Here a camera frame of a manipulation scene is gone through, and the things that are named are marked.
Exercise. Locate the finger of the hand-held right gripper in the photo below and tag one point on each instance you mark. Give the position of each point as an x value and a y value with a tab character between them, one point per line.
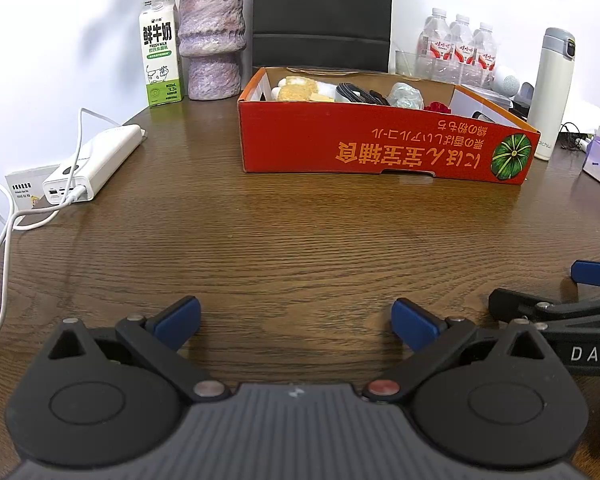
597	274
570	312

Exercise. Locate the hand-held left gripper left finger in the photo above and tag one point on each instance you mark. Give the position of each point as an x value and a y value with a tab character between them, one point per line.
177	322

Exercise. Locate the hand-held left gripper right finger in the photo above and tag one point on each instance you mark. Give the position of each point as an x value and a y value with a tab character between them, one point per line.
415	325

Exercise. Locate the red rose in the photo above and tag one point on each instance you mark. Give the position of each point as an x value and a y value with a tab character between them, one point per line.
437	108

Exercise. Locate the red cardboard box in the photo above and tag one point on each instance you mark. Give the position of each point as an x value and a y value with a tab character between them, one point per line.
305	135

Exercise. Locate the iridescent bubble wrap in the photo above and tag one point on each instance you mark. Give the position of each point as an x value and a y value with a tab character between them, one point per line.
406	96

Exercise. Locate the yellow and white plush toy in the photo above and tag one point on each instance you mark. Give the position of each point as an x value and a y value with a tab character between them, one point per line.
295	91

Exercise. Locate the white device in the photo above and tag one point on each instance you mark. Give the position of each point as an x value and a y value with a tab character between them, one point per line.
585	115

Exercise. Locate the white power bank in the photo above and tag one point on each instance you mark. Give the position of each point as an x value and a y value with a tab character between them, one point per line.
92	165

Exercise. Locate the white thermos bottle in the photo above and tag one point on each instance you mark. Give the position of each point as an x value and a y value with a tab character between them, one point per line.
550	95

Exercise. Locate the grey object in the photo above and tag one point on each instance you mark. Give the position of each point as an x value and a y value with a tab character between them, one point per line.
525	94

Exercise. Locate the white card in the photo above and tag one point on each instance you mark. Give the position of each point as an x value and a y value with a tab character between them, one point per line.
25	185

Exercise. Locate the clear plastic container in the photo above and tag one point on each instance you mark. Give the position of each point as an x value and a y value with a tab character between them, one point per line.
490	95

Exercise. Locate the white round speaker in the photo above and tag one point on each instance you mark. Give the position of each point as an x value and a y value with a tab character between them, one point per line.
506	80

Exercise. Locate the clear water bottle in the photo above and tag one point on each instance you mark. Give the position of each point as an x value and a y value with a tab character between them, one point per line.
485	55
461	50
435	45

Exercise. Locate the clear glass cup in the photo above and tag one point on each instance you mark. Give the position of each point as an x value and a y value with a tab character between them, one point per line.
406	64

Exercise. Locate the white and green milk carton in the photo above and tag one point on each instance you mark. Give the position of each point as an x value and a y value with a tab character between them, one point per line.
160	55

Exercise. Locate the purple stone vase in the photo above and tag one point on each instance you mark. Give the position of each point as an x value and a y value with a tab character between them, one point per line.
212	40

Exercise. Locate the black chair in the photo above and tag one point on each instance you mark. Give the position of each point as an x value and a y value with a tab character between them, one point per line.
322	10

